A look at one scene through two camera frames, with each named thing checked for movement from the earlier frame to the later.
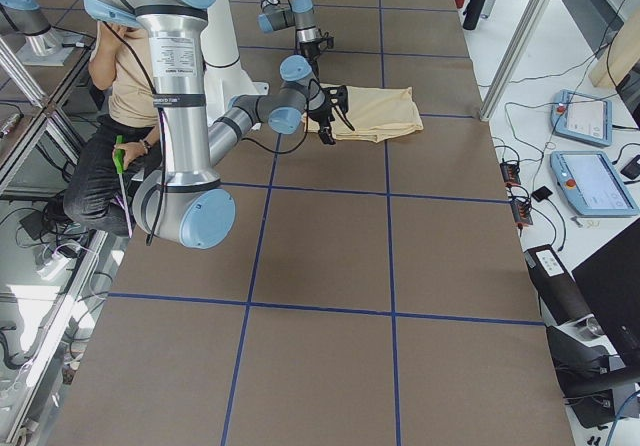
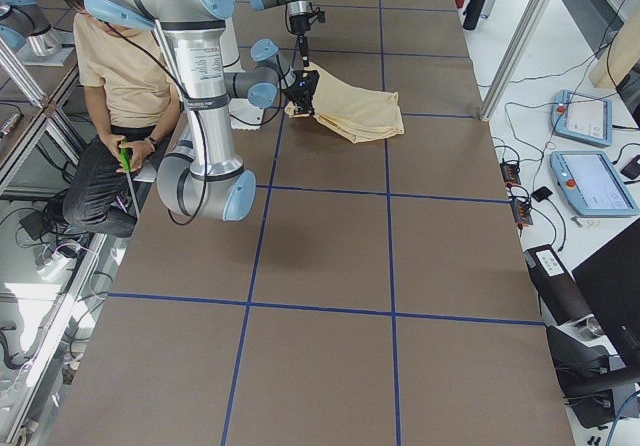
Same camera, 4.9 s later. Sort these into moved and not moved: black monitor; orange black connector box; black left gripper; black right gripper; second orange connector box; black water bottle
Moved: black left gripper; black right gripper
Not moved: black monitor; black water bottle; second orange connector box; orange black connector box
